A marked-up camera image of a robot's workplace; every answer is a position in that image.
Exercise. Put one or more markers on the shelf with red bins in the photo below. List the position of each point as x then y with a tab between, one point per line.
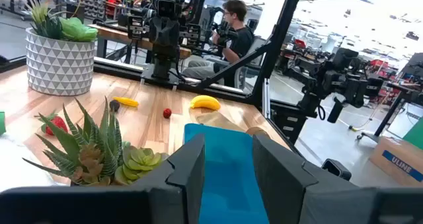
112	2

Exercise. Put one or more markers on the black aluminium table frame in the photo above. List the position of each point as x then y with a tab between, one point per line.
274	35

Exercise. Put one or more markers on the white triangle-patterned planter with plant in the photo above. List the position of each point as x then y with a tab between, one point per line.
59	65

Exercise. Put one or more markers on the small red toy raspberry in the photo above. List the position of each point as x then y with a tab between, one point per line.
167	113

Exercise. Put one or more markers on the black background robot arm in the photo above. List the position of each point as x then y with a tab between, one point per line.
343	82

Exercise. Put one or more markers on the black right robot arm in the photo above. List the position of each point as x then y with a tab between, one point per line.
163	63

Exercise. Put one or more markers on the black side table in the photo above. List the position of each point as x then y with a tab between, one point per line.
401	92

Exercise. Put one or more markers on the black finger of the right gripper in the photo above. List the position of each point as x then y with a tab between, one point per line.
172	35
157	35

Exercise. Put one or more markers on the small spiky succulent pot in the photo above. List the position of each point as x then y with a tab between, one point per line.
96	151

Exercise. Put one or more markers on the wooden workbench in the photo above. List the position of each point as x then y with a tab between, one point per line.
115	35

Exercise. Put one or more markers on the cardboard box with blue label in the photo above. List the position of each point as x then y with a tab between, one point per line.
396	161

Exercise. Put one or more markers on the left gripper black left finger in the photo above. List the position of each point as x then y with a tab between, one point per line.
178	191

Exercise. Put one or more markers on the person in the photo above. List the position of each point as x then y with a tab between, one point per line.
238	42

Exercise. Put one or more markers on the tan cloth napkin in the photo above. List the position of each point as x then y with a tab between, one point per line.
215	120

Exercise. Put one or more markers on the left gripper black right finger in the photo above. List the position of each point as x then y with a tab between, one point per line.
284	191

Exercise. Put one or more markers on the white checked kitchen towel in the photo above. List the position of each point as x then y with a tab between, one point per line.
20	164

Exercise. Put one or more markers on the small yellow toy pepper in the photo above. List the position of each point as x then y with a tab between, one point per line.
127	101

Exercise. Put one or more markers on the blue plastic tupperware container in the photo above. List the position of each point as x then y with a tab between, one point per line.
228	171

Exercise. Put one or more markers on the yellow toy banana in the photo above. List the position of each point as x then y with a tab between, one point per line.
205	102

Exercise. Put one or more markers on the red toy strawberry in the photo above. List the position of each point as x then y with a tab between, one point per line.
57	125

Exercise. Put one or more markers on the green toy mango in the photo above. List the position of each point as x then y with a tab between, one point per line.
2	123

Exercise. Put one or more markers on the dark toy blackberry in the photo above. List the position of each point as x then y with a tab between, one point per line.
114	105

